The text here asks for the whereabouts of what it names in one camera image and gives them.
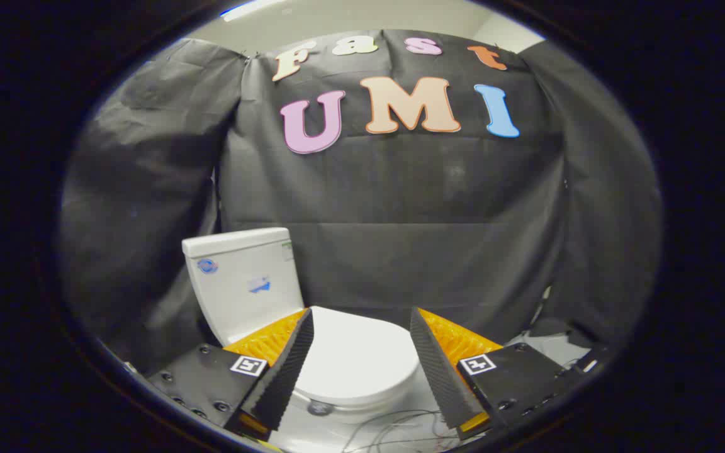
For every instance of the white toilet bowl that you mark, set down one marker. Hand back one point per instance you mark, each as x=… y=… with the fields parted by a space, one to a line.
x=362 y=412

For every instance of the black backdrop cloth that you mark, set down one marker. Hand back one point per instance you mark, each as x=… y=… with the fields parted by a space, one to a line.
x=413 y=207

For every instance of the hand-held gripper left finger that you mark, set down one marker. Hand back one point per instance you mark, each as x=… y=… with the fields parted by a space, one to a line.
x=287 y=365

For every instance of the dark box with white label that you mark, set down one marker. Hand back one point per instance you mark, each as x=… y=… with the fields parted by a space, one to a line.
x=592 y=365

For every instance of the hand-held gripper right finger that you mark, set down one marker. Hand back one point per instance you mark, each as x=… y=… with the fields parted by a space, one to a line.
x=438 y=371

